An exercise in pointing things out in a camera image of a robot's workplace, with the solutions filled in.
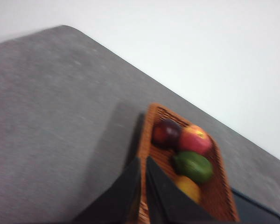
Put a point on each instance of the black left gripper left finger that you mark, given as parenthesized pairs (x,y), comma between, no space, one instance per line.
(121,200)

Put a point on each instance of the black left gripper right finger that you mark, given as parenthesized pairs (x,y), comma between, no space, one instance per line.
(168,203)

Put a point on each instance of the brown kiwi fruit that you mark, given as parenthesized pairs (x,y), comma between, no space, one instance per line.
(189,187)

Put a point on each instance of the green avocado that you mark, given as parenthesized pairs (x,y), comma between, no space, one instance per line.
(193,166)

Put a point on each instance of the brown wicker basket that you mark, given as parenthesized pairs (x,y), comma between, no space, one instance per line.
(214,186)

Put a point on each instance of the red peach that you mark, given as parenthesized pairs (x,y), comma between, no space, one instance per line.
(194,140)

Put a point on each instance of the dark purple plum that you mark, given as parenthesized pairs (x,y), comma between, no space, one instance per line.
(166,133)

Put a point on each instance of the dark rectangular tray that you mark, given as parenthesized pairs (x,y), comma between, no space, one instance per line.
(254,210)

